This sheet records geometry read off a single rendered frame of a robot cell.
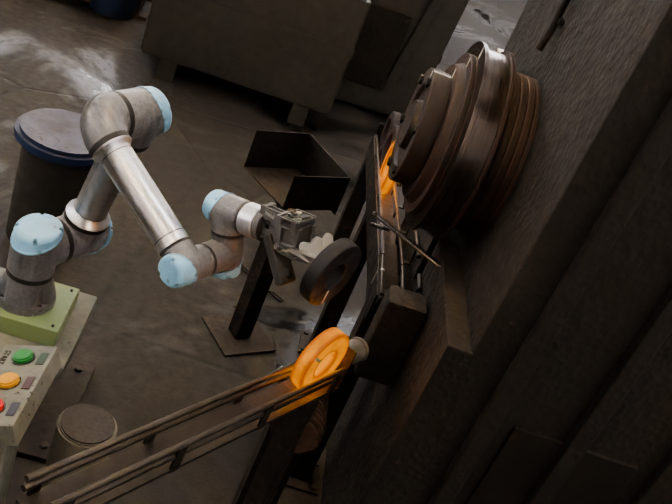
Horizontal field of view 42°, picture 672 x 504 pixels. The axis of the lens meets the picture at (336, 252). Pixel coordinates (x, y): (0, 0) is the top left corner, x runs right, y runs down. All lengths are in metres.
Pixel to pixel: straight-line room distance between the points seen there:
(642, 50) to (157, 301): 1.97
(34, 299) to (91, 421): 0.54
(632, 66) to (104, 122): 1.09
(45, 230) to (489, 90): 1.11
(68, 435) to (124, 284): 1.34
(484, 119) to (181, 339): 1.44
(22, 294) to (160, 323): 0.78
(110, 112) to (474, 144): 0.79
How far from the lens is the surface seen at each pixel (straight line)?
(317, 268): 1.74
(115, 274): 3.14
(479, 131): 1.90
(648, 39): 1.59
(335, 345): 1.87
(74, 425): 1.85
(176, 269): 1.85
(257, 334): 3.06
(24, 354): 1.84
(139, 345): 2.87
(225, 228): 1.94
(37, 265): 2.26
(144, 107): 2.05
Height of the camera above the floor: 1.84
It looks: 30 degrees down
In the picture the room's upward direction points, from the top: 23 degrees clockwise
